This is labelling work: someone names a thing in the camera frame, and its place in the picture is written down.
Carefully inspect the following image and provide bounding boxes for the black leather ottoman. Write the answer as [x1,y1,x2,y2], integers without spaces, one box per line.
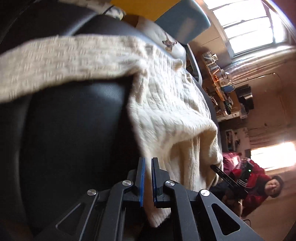
[0,0,220,241]

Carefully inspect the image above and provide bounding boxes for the blue round container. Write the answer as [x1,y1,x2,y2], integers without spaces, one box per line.
[221,84,236,94]

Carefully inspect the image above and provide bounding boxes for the wooden side table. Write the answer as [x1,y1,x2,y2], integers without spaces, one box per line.
[199,51,248,122]

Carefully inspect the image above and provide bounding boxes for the white deer print pillow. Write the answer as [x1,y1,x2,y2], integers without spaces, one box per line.
[135,16,187,68]

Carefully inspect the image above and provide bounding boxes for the blue triangle patterned pillow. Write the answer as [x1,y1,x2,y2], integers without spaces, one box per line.
[60,0,126,21]

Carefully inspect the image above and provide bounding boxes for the grey yellow blue sofa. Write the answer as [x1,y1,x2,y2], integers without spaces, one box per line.
[110,0,211,84]

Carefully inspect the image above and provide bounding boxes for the patterned window curtain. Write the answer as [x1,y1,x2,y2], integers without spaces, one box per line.
[224,45,295,83]

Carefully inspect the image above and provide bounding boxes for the cream knitted sweater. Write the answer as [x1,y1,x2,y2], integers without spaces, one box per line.
[0,34,224,228]

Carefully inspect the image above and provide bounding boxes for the person in red jacket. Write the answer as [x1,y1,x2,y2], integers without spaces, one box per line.
[210,152,285,218]

